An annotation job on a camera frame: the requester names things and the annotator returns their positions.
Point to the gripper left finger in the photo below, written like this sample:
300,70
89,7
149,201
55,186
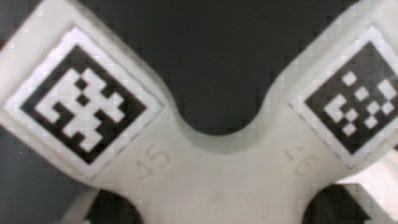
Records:
99,208

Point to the white cross-shaped table base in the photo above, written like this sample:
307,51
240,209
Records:
87,109

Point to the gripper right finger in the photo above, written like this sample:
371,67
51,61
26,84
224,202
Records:
344,206

